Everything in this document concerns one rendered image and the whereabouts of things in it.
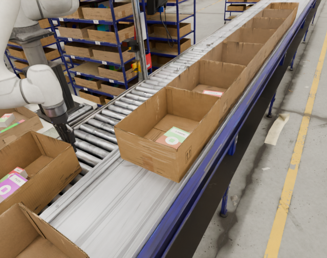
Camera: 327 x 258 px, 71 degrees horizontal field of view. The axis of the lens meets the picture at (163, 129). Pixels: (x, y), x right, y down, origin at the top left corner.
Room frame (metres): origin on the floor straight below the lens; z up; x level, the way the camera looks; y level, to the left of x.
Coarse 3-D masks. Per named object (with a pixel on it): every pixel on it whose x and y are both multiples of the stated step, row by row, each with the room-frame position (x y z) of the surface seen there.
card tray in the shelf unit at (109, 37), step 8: (120, 24) 2.65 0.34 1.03; (128, 24) 2.58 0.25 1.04; (88, 32) 2.53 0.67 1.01; (96, 32) 2.45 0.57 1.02; (104, 32) 2.37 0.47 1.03; (112, 32) 2.30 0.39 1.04; (120, 32) 2.35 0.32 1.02; (128, 32) 2.43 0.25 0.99; (104, 40) 2.39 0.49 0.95; (112, 40) 2.32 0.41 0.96; (120, 40) 2.33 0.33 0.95
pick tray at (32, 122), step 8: (0, 112) 1.41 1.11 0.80; (8, 112) 1.45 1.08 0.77; (16, 112) 1.46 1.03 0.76; (24, 112) 1.38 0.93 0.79; (32, 112) 1.28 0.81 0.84; (16, 120) 1.34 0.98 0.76; (32, 120) 1.21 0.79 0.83; (0, 128) 1.26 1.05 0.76; (16, 128) 1.13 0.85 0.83; (24, 128) 1.16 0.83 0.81; (32, 128) 1.19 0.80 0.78; (40, 128) 1.22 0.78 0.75; (0, 136) 1.07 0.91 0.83; (8, 136) 1.09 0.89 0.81; (16, 136) 1.12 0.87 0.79; (0, 144) 1.05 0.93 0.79
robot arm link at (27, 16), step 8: (24, 0) 1.39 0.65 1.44; (32, 0) 1.41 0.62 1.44; (24, 8) 1.39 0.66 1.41; (32, 8) 1.40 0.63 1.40; (24, 16) 1.38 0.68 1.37; (32, 16) 1.41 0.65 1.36; (40, 16) 1.44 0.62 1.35; (16, 24) 1.37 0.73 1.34; (24, 24) 1.38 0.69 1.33; (32, 24) 1.41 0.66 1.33
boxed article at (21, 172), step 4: (16, 168) 0.82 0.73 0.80; (20, 168) 0.82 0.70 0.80; (12, 172) 0.80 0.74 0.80; (16, 172) 0.80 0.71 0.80; (20, 172) 0.80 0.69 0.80; (24, 172) 0.81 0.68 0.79; (8, 176) 0.78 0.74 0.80; (24, 176) 0.80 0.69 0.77; (0, 180) 0.76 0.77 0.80; (4, 180) 0.75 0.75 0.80
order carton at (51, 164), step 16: (16, 144) 0.89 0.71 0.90; (32, 144) 0.95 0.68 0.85; (48, 144) 0.92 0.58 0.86; (64, 144) 0.85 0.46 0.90; (0, 160) 0.81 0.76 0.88; (16, 160) 0.86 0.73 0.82; (32, 160) 0.91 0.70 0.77; (48, 160) 0.91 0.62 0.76; (64, 160) 0.77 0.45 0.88; (0, 176) 0.78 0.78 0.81; (32, 176) 0.80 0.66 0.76; (48, 176) 0.69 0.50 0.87; (64, 176) 0.74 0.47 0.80; (16, 192) 0.58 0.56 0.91; (32, 192) 0.61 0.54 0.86; (48, 192) 0.66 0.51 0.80; (0, 208) 0.52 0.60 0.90; (32, 208) 0.59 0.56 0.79
